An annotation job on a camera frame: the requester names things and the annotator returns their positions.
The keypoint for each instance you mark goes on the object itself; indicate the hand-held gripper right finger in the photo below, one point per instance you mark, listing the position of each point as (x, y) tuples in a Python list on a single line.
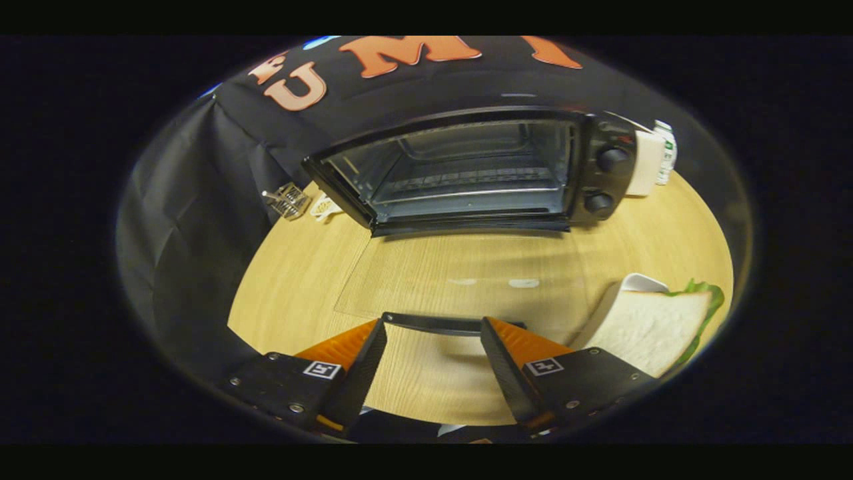
[(506, 373)]

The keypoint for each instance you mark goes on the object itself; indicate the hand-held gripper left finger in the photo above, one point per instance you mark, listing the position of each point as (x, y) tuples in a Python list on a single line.
[(363, 373)]

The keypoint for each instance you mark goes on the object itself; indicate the white bread lettuce sandwich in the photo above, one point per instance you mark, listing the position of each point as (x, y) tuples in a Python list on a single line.
[(650, 326)]

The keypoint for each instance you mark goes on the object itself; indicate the black toaster oven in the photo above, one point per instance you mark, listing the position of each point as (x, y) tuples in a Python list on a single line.
[(600, 173)]

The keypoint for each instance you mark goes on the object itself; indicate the white slotted tray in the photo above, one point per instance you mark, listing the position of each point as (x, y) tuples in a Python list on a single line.
[(636, 282)]

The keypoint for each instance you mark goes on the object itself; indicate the small white patterned item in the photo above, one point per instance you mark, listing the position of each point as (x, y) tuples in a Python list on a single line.
[(325, 208)]

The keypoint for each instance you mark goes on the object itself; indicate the clear glass holder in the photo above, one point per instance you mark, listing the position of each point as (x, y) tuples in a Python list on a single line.
[(290, 201)]

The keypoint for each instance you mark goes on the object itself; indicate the black backdrop cloth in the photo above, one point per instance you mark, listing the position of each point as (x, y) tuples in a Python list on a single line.
[(180, 233)]

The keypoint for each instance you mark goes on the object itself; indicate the white rectangular box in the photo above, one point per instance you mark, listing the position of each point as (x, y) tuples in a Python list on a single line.
[(643, 163)]

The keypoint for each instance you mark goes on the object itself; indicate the white bottle with green label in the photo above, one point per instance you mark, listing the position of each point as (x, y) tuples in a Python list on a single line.
[(666, 153)]

